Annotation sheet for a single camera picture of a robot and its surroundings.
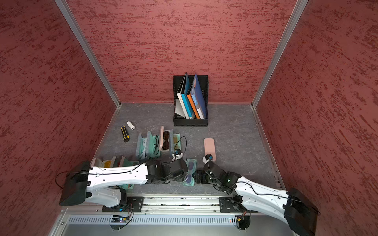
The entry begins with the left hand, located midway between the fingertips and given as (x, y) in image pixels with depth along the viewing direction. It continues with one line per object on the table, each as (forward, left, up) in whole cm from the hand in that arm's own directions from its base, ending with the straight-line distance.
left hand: (181, 175), depth 76 cm
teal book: (+41, -3, +17) cm, 44 cm away
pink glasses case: (+20, -17, -7) cm, 28 cm away
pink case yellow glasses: (+7, +49, -2) cm, 49 cm away
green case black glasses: (+22, +21, -7) cm, 31 cm away
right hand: (0, -10, -6) cm, 12 cm away
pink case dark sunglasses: (+25, +13, -6) cm, 29 cm away
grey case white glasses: (+21, +28, -7) cm, 36 cm away
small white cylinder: (+36, +39, -5) cm, 54 cm away
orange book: (+39, -7, +11) cm, 41 cm away
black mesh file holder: (+44, +5, -10) cm, 46 cm away
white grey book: (+50, +4, -3) cm, 50 cm away
